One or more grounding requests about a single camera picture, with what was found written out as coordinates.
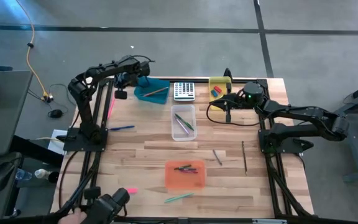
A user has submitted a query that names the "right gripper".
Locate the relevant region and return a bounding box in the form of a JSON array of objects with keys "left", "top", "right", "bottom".
[{"left": 209, "top": 81, "right": 245, "bottom": 123}]

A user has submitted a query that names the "pink pencil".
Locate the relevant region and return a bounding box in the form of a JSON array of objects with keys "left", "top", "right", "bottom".
[{"left": 107, "top": 98, "right": 116, "bottom": 119}]

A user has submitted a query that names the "orange pencil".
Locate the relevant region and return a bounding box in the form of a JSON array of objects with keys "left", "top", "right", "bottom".
[{"left": 143, "top": 86, "right": 170, "bottom": 97}]

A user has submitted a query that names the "purple pen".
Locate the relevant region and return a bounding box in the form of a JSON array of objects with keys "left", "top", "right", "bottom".
[{"left": 175, "top": 118, "right": 190, "bottom": 135}]

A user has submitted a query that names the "yellow translucent plastic bin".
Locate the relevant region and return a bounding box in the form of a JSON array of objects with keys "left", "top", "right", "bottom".
[{"left": 208, "top": 77, "right": 232, "bottom": 111}]

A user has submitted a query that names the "teal plastic bin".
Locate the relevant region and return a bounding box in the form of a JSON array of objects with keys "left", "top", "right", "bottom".
[{"left": 134, "top": 77, "right": 171, "bottom": 105}]

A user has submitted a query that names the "white desk calculator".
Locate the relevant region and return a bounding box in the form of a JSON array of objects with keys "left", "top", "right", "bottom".
[{"left": 173, "top": 82, "right": 196, "bottom": 102}]

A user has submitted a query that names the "green pen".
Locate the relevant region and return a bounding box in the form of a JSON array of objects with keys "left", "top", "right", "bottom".
[{"left": 174, "top": 113, "right": 195, "bottom": 131}]

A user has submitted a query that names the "clear plastic bin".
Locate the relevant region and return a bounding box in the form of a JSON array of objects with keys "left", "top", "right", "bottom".
[{"left": 170, "top": 104, "right": 198, "bottom": 142}]

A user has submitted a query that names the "dark grey pencil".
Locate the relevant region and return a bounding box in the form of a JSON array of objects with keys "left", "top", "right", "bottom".
[{"left": 212, "top": 149, "right": 223, "bottom": 166}]

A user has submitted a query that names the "dark thin pen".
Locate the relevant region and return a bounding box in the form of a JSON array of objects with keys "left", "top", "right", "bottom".
[{"left": 241, "top": 141, "right": 248, "bottom": 175}]

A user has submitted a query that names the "black computer mouse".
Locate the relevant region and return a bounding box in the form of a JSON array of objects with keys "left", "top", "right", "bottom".
[{"left": 47, "top": 109, "right": 64, "bottom": 119}]

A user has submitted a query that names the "orange translucent plastic bin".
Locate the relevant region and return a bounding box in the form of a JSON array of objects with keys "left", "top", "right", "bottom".
[{"left": 164, "top": 159, "right": 207, "bottom": 190}]

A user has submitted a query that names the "white paper sheet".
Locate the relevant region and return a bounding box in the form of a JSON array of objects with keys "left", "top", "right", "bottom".
[{"left": 47, "top": 129, "right": 68, "bottom": 156}]

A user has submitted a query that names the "teal pencil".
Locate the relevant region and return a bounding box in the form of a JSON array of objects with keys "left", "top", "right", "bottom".
[{"left": 163, "top": 192, "right": 195, "bottom": 203}]

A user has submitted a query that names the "grey desk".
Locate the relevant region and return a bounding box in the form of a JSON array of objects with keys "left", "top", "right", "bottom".
[{"left": 0, "top": 70, "right": 34, "bottom": 156}]

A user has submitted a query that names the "white bottle with black cap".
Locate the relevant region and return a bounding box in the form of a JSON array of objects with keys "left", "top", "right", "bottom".
[{"left": 34, "top": 169, "right": 60, "bottom": 184}]

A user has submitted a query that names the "clear water bottle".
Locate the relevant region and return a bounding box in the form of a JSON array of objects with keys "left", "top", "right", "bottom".
[{"left": 16, "top": 169, "right": 32, "bottom": 181}]

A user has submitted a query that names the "dark metal stand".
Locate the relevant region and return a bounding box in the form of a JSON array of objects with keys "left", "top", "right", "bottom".
[{"left": 334, "top": 77, "right": 358, "bottom": 184}]

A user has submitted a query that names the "person's hand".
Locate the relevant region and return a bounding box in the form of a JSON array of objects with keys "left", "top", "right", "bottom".
[{"left": 57, "top": 208, "right": 88, "bottom": 224}]

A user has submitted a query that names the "black mouse with blue light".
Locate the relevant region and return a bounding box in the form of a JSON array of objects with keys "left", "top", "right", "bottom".
[{"left": 0, "top": 161, "right": 16, "bottom": 192}]

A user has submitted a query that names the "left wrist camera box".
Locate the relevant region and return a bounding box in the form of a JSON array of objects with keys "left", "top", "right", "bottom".
[{"left": 114, "top": 89, "right": 128, "bottom": 101}]

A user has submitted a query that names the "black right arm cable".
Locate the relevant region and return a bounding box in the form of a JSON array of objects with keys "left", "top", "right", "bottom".
[{"left": 206, "top": 102, "right": 261, "bottom": 127}]

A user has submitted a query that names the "black aluminium table frame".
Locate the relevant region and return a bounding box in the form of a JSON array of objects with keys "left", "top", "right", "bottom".
[{"left": 59, "top": 76, "right": 315, "bottom": 224}]

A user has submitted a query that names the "yellow extension cable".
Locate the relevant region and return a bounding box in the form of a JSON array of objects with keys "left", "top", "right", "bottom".
[{"left": 15, "top": 0, "right": 50, "bottom": 102}]

